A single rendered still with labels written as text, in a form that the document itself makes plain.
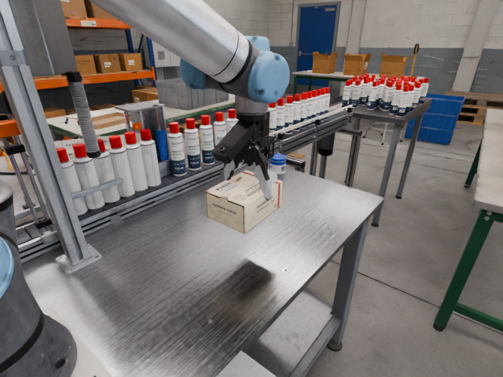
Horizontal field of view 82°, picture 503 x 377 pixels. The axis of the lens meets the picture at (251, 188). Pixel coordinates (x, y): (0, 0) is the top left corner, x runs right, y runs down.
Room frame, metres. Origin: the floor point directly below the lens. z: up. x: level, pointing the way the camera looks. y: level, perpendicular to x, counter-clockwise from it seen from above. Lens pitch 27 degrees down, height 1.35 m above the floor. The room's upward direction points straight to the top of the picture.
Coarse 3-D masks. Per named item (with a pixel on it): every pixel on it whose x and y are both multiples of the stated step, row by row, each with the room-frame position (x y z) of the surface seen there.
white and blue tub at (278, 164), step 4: (276, 156) 1.18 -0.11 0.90; (280, 156) 1.18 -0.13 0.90; (284, 156) 1.18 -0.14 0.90; (272, 160) 1.16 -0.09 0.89; (276, 160) 1.15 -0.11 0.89; (280, 160) 1.15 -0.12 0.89; (284, 160) 1.16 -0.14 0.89; (272, 164) 1.16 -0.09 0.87; (276, 164) 1.15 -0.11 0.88; (280, 164) 1.15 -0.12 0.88; (284, 164) 1.17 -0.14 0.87; (272, 168) 1.16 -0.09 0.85; (276, 168) 1.15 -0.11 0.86; (280, 168) 1.15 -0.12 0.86; (284, 168) 1.17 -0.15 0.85; (276, 172) 1.15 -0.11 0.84; (280, 172) 1.15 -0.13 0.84
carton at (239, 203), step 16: (240, 176) 0.71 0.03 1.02; (208, 192) 0.62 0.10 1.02; (224, 192) 0.62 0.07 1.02; (240, 192) 0.62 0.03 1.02; (256, 192) 0.62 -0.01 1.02; (272, 192) 0.64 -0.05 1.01; (208, 208) 0.62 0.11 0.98; (224, 208) 0.59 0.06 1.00; (240, 208) 0.56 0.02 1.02; (256, 208) 0.59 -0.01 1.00; (272, 208) 0.64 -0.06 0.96; (224, 224) 0.59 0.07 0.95; (240, 224) 0.56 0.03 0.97; (256, 224) 0.59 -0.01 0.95
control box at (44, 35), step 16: (16, 0) 0.62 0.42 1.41; (32, 0) 0.63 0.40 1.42; (48, 0) 0.70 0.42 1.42; (16, 16) 0.62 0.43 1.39; (32, 16) 0.62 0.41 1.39; (48, 16) 0.68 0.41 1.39; (32, 32) 0.62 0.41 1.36; (48, 32) 0.65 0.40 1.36; (64, 32) 0.76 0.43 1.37; (32, 48) 0.62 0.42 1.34; (48, 48) 0.63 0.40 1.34; (64, 48) 0.73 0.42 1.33; (32, 64) 0.62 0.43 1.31; (48, 64) 0.62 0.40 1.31; (64, 64) 0.70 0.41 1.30
